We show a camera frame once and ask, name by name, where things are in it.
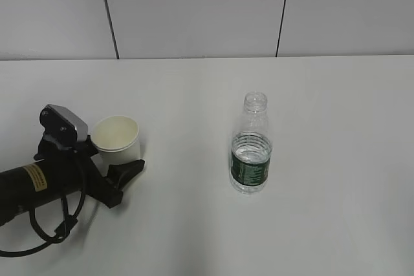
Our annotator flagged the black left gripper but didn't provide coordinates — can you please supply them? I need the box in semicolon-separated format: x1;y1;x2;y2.
34;137;145;208

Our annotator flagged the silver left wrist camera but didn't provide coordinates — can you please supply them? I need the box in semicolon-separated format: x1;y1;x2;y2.
39;104;88;149

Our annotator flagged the white paper cup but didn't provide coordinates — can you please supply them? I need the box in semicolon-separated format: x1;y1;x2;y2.
91;116;141;165

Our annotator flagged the clear green-label water bottle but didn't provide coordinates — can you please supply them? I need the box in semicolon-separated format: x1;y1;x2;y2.
229;91;272;194

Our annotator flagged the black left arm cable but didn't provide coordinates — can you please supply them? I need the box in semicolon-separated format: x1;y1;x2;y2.
0;154;87;254

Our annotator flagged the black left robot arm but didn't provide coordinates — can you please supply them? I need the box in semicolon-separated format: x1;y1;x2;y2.
1;139;145;226

